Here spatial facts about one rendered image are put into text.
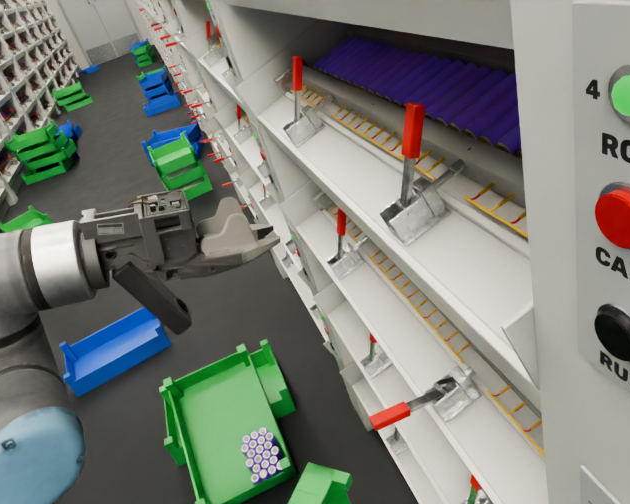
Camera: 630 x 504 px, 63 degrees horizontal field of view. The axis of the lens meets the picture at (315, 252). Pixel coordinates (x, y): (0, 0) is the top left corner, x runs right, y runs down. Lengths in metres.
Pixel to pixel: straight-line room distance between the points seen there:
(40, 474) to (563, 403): 0.43
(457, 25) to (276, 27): 0.56
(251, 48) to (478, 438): 0.56
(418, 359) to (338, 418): 0.71
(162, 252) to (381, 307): 0.26
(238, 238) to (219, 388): 0.74
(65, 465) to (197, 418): 0.76
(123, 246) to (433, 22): 0.45
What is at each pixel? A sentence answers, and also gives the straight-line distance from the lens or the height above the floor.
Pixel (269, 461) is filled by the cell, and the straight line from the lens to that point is 1.14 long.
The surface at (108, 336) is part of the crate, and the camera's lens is 1.85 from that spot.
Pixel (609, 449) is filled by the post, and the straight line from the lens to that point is 0.24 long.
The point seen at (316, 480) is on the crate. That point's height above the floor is 0.20.
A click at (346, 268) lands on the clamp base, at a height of 0.55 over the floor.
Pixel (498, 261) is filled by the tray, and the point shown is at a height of 0.74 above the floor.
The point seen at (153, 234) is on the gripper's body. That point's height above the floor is 0.72.
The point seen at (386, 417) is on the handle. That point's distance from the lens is 0.48.
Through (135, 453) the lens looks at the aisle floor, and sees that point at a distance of 1.43.
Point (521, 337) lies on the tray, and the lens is 0.24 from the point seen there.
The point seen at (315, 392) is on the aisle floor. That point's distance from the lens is 1.31.
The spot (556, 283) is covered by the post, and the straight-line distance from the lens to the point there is 0.21.
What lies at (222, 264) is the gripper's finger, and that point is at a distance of 0.59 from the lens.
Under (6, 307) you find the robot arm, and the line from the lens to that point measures 0.61.
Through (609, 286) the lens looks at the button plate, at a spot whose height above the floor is 0.82.
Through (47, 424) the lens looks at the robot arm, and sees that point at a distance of 0.52.
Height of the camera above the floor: 0.94
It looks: 31 degrees down
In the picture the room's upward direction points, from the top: 19 degrees counter-clockwise
